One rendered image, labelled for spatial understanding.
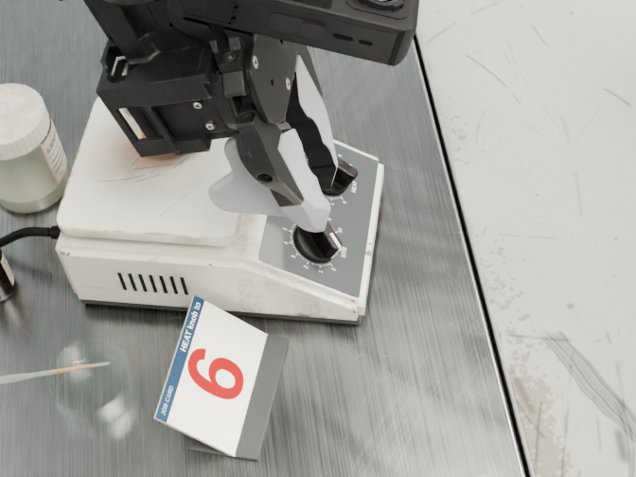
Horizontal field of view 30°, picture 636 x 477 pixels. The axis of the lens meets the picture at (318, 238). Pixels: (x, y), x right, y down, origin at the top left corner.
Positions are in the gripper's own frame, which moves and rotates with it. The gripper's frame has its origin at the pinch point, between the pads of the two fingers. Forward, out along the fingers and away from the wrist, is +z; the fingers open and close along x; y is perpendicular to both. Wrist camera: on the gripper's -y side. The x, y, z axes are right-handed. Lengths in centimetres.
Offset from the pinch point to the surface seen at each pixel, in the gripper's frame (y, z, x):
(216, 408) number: 9.7, 9.7, 8.5
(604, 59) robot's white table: -13.1, 17.7, -25.5
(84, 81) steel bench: 26.2, 7.1, -20.3
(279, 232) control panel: 5.9, 6.2, -2.4
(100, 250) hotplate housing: 16.5, 2.7, 0.5
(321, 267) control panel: 3.6, 8.5, -1.0
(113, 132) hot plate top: 16.7, 0.5, -7.8
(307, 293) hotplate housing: 4.3, 8.7, 0.9
